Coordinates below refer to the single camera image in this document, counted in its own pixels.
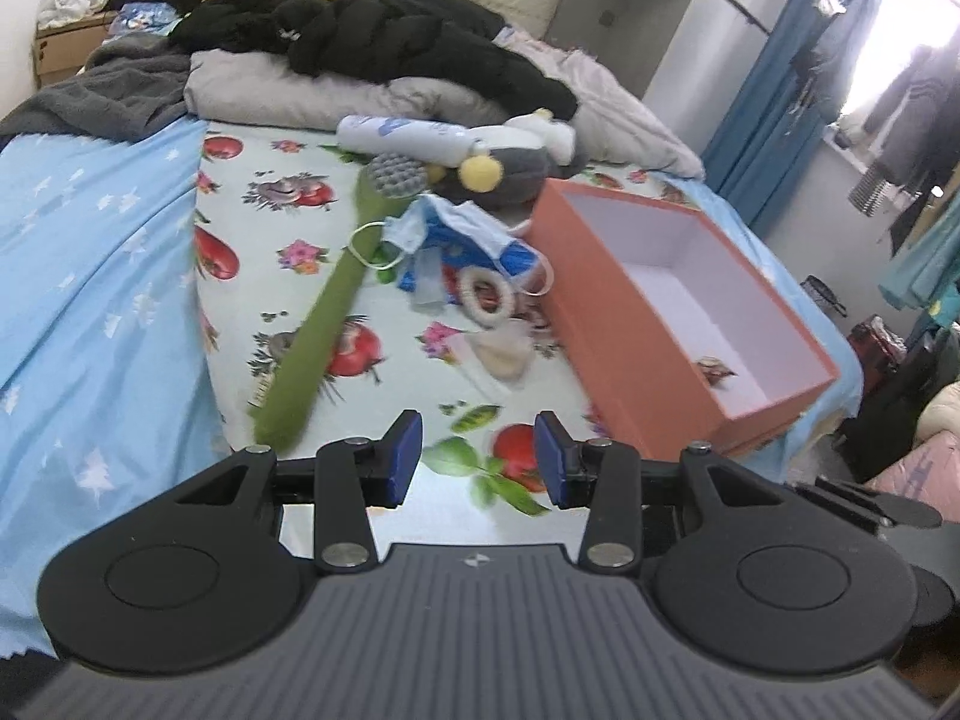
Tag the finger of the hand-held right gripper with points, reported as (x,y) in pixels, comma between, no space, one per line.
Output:
(877,506)

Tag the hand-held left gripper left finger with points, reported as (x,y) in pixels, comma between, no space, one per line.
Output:
(405,457)

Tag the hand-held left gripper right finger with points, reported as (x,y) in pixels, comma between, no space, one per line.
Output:
(551,461)

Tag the orange cardboard box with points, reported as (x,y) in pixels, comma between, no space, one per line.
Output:
(592,330)

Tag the brown snack packet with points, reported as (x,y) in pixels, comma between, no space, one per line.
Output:
(716,373)

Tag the blue face mask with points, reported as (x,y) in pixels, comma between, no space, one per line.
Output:
(480,229)

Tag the pink padded quilt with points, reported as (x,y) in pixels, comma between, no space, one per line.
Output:
(922,469)

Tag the clear plastic bag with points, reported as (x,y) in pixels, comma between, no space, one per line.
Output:
(502,356)

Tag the cream fluffy blanket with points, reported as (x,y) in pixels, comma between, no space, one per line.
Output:
(943,409)

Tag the red and black bag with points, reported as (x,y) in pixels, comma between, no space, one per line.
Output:
(877,349)

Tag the floral fruit print sheet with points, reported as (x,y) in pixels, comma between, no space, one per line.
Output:
(262,292)

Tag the teal hanging garment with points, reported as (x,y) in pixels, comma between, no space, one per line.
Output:
(926,262)

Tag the grey penguin plush toy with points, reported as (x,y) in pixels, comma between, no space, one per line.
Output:
(517,165)

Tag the striped hanging garment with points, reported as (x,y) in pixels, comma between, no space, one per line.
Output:
(868,191)

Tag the white spray bottle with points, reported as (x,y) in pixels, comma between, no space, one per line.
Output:
(405,136)

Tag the beige duvet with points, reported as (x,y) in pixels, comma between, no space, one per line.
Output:
(615,105)

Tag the grey hanging coat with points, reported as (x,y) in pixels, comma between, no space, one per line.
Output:
(911,120)

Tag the blue curtain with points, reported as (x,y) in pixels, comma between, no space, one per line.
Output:
(765,127)

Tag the black puffer jacket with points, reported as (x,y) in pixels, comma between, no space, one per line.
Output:
(390,37)

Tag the dark hanging garment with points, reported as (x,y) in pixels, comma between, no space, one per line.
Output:
(832,52)

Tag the dark grey fleece blanket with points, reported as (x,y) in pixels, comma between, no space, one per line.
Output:
(97,97)

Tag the blue patterned packet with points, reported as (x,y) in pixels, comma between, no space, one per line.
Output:
(142,16)

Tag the white crumpled clothes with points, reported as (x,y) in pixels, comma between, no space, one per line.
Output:
(67,0)

